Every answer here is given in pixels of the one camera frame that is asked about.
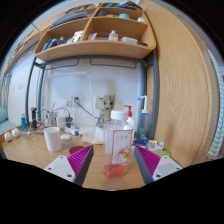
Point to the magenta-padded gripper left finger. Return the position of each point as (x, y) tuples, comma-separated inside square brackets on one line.
[(60, 166)]

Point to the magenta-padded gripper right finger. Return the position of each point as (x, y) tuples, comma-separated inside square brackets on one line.
[(165, 166)]

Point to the clear drink bottle white cap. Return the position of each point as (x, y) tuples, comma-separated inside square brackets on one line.
[(116, 133)]

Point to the flat round red coaster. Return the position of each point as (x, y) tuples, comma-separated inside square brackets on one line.
[(75, 150)]

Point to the white paper cup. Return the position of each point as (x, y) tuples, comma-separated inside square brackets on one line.
[(52, 140)]

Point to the small white oval case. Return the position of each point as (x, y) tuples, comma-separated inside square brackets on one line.
[(65, 136)]

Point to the blue jar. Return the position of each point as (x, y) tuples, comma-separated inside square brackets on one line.
[(141, 140)]

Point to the white power strip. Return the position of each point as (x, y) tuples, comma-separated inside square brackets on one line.
[(71, 131)]

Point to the white power adapter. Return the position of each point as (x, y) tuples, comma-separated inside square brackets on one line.
[(61, 122)]

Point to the white tissue pack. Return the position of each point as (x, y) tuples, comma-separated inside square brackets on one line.
[(92, 135)]

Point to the black charger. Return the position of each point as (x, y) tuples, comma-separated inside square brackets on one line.
[(69, 121)]

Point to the clear glass pen holder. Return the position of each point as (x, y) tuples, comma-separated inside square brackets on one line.
[(52, 119)]

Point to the blue spray bottle white nozzle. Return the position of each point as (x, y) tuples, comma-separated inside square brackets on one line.
[(144, 121)]

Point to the black electric shaver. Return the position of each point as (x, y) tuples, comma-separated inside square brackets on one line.
[(34, 118)]

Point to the small white figurine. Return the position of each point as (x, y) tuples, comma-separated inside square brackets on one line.
[(7, 136), (16, 132)]

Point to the white pump bottle red cap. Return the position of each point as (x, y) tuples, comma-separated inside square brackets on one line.
[(130, 121)]

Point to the blue tube bottle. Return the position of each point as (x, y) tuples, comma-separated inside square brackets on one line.
[(23, 122)]

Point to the tree creature figurine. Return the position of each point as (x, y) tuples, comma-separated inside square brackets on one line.
[(108, 103)]

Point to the striped curtain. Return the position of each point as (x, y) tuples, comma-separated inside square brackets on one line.
[(217, 106)]

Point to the wooden shelf unit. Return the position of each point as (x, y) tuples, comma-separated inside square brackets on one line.
[(100, 48)]

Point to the white wall socket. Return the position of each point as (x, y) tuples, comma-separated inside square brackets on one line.
[(68, 101), (79, 101)]

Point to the grey metal desk frame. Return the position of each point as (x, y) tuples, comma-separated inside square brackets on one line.
[(152, 100)]

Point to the white wall box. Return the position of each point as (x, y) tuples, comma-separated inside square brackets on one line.
[(99, 102)]

